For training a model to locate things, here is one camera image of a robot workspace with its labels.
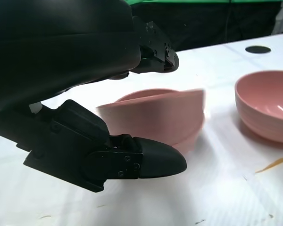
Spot black table cable grommet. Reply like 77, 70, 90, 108
245, 45, 272, 54

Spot pink plastic bowl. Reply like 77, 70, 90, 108
96, 88, 207, 148
234, 70, 283, 145
171, 117, 206, 153

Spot green backdrop sheet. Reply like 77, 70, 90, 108
126, 0, 242, 7

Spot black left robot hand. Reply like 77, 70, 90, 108
0, 0, 188, 194

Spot black backdrop curtain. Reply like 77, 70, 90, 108
128, 0, 283, 53

